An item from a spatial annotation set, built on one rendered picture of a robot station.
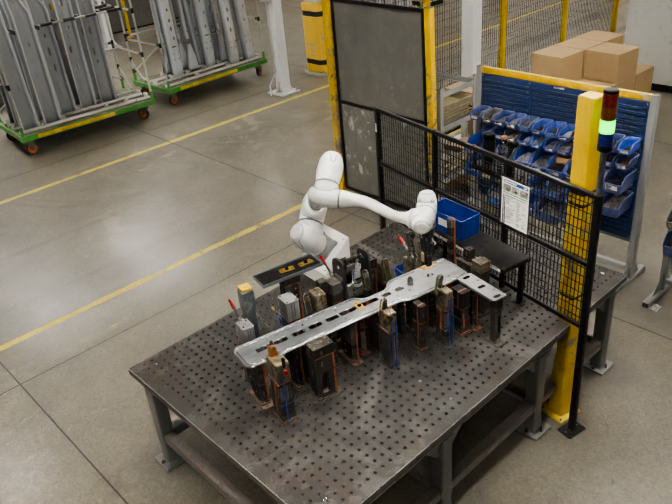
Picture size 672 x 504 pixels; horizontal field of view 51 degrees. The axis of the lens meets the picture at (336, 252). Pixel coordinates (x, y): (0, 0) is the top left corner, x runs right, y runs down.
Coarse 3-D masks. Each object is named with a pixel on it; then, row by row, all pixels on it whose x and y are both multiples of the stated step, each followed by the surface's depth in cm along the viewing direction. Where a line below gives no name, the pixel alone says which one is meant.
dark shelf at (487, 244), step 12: (444, 240) 423; (456, 240) 417; (468, 240) 416; (480, 240) 415; (492, 240) 414; (480, 252) 403; (492, 252) 402; (504, 252) 401; (516, 252) 400; (492, 264) 391; (504, 264) 390; (516, 264) 390
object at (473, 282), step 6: (462, 276) 388; (474, 276) 387; (462, 282) 383; (468, 282) 382; (474, 282) 382; (480, 282) 381; (486, 282) 381; (474, 288) 377; (486, 288) 376; (492, 288) 375; (480, 294) 373; (486, 294) 371; (492, 294) 370; (504, 294) 370; (492, 300) 366
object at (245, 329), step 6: (246, 318) 359; (240, 324) 355; (246, 324) 355; (252, 324) 354; (240, 330) 354; (246, 330) 352; (252, 330) 354; (240, 336) 357; (246, 336) 353; (252, 336) 356; (240, 342) 361; (246, 342) 355; (246, 372) 370; (246, 378) 373
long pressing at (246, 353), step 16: (416, 272) 396; (432, 272) 394; (448, 272) 393; (464, 272) 392; (416, 288) 381; (432, 288) 381; (336, 304) 374; (352, 304) 373; (368, 304) 372; (304, 320) 364; (320, 320) 363; (336, 320) 362; (352, 320) 361; (272, 336) 354; (288, 336) 353; (304, 336) 352; (320, 336) 352; (240, 352) 345; (256, 352) 344
